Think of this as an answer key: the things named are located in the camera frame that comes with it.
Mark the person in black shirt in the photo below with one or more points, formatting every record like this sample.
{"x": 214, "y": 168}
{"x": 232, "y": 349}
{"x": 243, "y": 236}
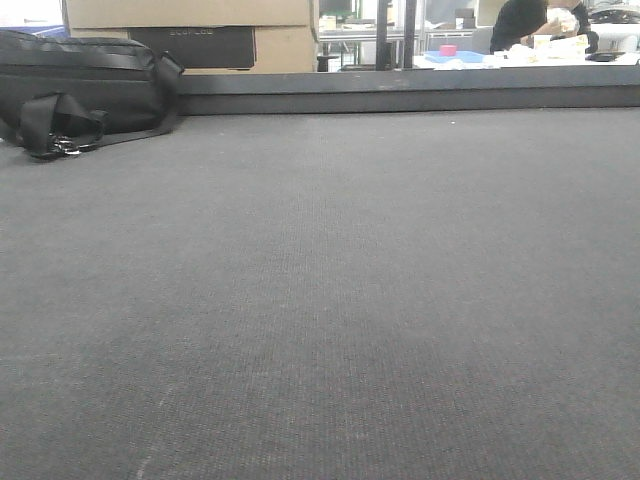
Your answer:
{"x": 519, "y": 21}

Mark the blue tray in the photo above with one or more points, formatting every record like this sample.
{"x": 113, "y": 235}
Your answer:
{"x": 461, "y": 56}

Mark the black vertical pole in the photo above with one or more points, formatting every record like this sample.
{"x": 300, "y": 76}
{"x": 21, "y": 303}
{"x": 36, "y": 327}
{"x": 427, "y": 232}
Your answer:
{"x": 410, "y": 10}

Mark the dark conveyor side rail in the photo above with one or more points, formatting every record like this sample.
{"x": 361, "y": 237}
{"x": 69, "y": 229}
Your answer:
{"x": 590, "y": 85}

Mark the black fabric bag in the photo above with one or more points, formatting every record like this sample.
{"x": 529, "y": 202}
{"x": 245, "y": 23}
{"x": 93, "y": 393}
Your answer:
{"x": 65, "y": 96}

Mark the lower cardboard box black label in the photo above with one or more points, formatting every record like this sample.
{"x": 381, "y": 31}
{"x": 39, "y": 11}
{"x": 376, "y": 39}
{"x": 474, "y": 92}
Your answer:
{"x": 224, "y": 49}

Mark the red tape roll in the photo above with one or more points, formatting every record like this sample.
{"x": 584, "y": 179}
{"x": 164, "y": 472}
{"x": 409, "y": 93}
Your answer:
{"x": 448, "y": 50}

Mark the upper cardboard box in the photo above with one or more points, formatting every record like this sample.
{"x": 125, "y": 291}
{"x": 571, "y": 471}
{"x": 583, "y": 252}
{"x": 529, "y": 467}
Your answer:
{"x": 104, "y": 14}

